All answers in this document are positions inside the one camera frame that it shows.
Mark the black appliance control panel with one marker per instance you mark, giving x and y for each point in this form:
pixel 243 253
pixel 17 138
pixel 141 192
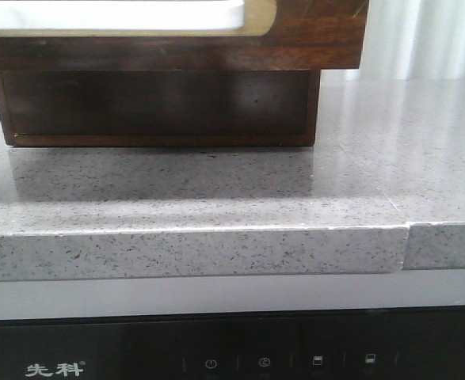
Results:
pixel 399 343

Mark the dark wooden drawer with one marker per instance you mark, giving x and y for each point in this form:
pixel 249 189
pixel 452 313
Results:
pixel 157 102
pixel 305 35

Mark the dark wooden drawer cabinet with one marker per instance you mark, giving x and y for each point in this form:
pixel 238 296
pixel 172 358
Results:
pixel 304 138

